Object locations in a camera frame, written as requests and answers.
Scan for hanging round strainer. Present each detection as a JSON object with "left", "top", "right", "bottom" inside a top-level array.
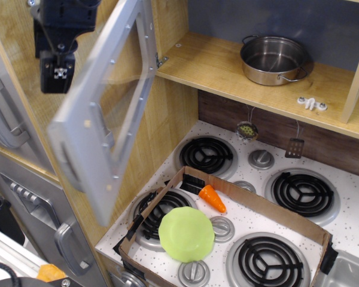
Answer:
[{"left": 236, "top": 106, "right": 258, "bottom": 142}]

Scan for small silver stove knob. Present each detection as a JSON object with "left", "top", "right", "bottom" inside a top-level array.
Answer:
[{"left": 234, "top": 181, "right": 257, "bottom": 194}]

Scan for lower grey fridge handle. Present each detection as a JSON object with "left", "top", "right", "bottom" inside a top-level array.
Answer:
[{"left": 54, "top": 222, "right": 93, "bottom": 276}]

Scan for silver microwave door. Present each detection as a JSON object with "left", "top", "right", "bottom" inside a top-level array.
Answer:
[{"left": 47, "top": 1, "right": 158, "bottom": 226}]

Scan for back right stove burner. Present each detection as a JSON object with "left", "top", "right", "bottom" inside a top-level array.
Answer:
[{"left": 264, "top": 168, "right": 340, "bottom": 227}]

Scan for hanging toy spatula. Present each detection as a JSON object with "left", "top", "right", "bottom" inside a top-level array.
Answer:
[{"left": 285, "top": 120, "right": 305, "bottom": 158}]

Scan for orange toy carrot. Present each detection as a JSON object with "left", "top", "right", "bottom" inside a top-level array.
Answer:
[{"left": 199, "top": 185, "right": 227, "bottom": 213}]

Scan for stainless steel pot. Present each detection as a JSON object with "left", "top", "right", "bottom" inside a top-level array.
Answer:
[{"left": 240, "top": 35, "right": 309, "bottom": 86}]

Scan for grey ice dispenser panel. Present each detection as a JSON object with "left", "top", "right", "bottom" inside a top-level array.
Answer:
[{"left": 0, "top": 173, "right": 60, "bottom": 231}]

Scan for stainless sink basin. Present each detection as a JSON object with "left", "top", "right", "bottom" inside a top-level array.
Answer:
[{"left": 314, "top": 251, "right": 359, "bottom": 287}]

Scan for metal door hinge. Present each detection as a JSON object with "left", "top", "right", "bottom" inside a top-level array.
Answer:
[{"left": 156, "top": 53, "right": 169, "bottom": 69}]

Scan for white door latch clip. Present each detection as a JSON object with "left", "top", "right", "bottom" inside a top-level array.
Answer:
[{"left": 297, "top": 97, "right": 328, "bottom": 111}]

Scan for black device at left edge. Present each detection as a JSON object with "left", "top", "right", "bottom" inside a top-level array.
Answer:
[{"left": 0, "top": 196, "right": 25, "bottom": 245}]

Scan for stove burner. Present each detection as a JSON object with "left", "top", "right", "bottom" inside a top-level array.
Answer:
[
  {"left": 127, "top": 188, "right": 198, "bottom": 252},
  {"left": 225, "top": 232, "right": 311, "bottom": 287},
  {"left": 264, "top": 168, "right": 340, "bottom": 227},
  {"left": 174, "top": 136, "right": 238, "bottom": 180}
]

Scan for green plastic plate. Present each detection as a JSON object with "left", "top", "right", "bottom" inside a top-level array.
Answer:
[{"left": 159, "top": 206, "right": 215, "bottom": 263}]

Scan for orange object bottom left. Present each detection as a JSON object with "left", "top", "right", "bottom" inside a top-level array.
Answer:
[{"left": 36, "top": 264, "right": 66, "bottom": 282}]

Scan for centre silver stove knob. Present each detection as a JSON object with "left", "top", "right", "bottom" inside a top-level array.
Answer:
[{"left": 211, "top": 216, "right": 235, "bottom": 243}]

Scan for front right stove burner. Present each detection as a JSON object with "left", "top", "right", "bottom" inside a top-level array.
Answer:
[{"left": 225, "top": 232, "right": 311, "bottom": 287}]

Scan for back left stove burner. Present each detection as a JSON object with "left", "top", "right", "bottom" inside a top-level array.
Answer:
[{"left": 174, "top": 136, "right": 238, "bottom": 180}]

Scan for front silver stove knob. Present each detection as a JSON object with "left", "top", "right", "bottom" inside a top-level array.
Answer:
[{"left": 178, "top": 261, "right": 211, "bottom": 287}]

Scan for front left stove burner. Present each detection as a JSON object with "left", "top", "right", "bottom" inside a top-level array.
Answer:
[{"left": 127, "top": 188, "right": 198, "bottom": 252}]

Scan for back silver stove knob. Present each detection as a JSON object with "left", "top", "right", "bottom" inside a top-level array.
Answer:
[{"left": 248, "top": 149, "right": 275, "bottom": 170}]

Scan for grey fridge handle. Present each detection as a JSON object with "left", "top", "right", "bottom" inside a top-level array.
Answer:
[
  {"left": 54, "top": 222, "right": 93, "bottom": 276},
  {"left": 0, "top": 79, "right": 30, "bottom": 149}
]

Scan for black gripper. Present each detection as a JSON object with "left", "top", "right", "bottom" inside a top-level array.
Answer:
[{"left": 31, "top": 0, "right": 101, "bottom": 94}]

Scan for black braided cable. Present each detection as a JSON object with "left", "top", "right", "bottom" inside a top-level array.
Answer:
[{"left": 0, "top": 260, "right": 20, "bottom": 287}]

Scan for upper grey fridge handle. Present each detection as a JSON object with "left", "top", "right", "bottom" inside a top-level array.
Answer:
[{"left": 0, "top": 79, "right": 30, "bottom": 149}]

